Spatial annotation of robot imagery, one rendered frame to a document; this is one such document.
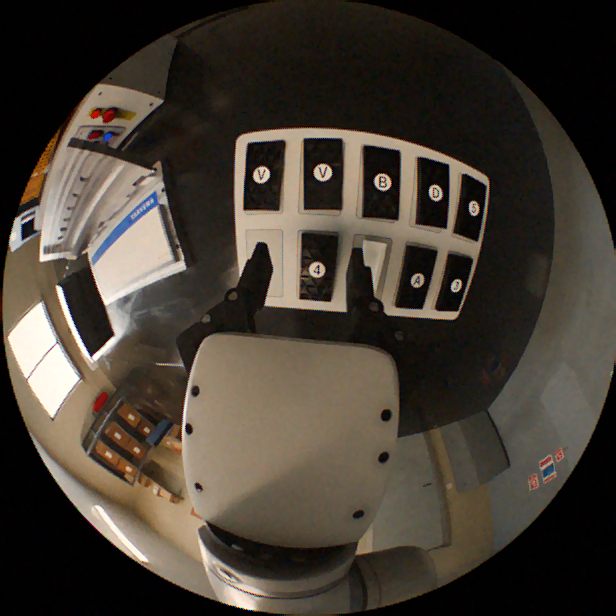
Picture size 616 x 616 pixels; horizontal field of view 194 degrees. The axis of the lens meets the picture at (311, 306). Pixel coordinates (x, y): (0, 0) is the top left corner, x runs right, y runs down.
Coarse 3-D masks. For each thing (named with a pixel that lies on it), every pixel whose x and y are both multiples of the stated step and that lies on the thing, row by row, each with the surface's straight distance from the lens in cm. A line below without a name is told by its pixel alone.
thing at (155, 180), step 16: (160, 160) 39; (144, 176) 39; (160, 176) 38; (144, 192) 41; (160, 192) 37; (128, 208) 46; (176, 208) 37; (112, 224) 53; (176, 224) 35; (96, 240) 64; (176, 240) 35; (144, 272) 44; (160, 272) 40; (176, 272) 36; (128, 288) 52
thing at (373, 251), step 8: (368, 240) 25; (368, 248) 25; (376, 248) 26; (384, 248) 26; (368, 256) 26; (376, 256) 26; (368, 264) 26; (376, 264) 26; (376, 272) 26; (376, 280) 27; (376, 288) 27
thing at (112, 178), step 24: (72, 144) 33; (96, 144) 34; (72, 168) 37; (96, 168) 37; (120, 168) 37; (144, 168) 36; (72, 192) 43; (96, 192) 43; (120, 192) 42; (48, 216) 50; (72, 216) 51; (96, 216) 49; (48, 240) 61; (72, 240) 63
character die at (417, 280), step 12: (408, 252) 27; (420, 252) 28; (432, 252) 30; (408, 264) 28; (420, 264) 29; (432, 264) 30; (408, 276) 29; (420, 276) 29; (408, 288) 29; (420, 288) 30; (396, 300) 30; (408, 300) 30; (420, 300) 32
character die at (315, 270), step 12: (312, 240) 25; (324, 240) 24; (336, 240) 24; (300, 252) 25; (312, 252) 26; (324, 252) 25; (336, 252) 25; (300, 264) 25; (312, 264) 25; (324, 264) 25; (300, 276) 26; (312, 276) 26; (324, 276) 26; (300, 288) 26; (312, 288) 26; (324, 288) 26; (312, 300) 27; (324, 300) 27
